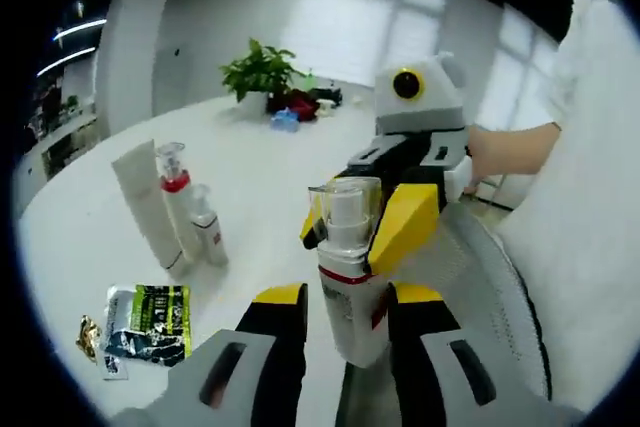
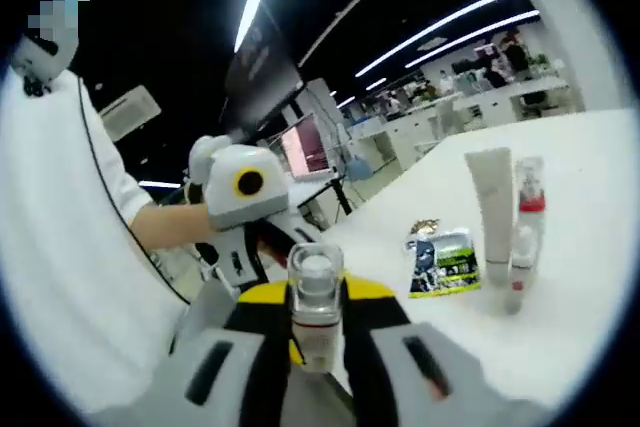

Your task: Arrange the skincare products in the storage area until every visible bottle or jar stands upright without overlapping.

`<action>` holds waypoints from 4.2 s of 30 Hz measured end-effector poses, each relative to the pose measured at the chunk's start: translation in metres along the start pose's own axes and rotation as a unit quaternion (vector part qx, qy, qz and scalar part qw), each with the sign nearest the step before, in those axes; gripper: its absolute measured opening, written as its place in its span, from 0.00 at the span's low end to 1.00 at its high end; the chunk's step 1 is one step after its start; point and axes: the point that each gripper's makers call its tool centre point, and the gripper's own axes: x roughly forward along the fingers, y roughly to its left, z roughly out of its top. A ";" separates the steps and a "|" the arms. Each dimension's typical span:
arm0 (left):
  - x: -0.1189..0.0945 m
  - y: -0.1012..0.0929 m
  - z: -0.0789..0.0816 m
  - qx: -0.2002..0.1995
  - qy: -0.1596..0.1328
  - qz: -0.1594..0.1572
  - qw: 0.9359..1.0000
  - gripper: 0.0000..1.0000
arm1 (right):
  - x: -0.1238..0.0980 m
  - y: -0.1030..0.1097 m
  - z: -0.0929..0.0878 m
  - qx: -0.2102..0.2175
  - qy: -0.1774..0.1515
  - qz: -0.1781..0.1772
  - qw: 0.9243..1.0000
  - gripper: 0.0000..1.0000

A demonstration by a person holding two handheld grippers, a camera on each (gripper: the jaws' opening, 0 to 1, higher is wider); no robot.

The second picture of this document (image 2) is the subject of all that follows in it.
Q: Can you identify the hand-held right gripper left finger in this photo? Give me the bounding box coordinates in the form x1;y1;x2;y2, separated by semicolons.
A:
149;280;302;427

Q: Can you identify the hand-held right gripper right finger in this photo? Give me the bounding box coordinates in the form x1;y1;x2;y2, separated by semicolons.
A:
342;275;546;427

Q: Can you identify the green black skincare sachet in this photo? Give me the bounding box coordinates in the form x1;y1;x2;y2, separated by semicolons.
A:
402;227;483;299

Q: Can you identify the gold skincare sachet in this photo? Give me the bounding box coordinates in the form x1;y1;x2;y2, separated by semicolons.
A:
410;218;442;237

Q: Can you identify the white skincare tube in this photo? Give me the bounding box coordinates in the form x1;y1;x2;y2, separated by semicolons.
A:
464;146;517;287

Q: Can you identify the tall red-banded skincare bottle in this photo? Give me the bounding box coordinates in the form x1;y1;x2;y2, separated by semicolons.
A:
514;156;547;273

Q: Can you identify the blue water jug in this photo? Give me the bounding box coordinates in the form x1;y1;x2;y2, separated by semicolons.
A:
346;153;372;183

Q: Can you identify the ceiling air conditioner unit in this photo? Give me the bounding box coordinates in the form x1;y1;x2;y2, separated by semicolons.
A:
98;84;163;143

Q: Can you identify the white office counter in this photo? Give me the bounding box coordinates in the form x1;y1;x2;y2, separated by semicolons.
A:
349;74;587;171

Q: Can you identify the person in white shirt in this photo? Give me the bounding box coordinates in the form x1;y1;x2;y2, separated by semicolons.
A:
0;66;201;401

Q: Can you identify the white chest-worn device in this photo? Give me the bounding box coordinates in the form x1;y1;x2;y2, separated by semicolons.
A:
9;31;80;97

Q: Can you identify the black device cable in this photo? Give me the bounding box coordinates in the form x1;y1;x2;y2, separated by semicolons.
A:
74;75;192;306

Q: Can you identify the large dark wall screen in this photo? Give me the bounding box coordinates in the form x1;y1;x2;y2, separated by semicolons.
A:
223;9;307;136

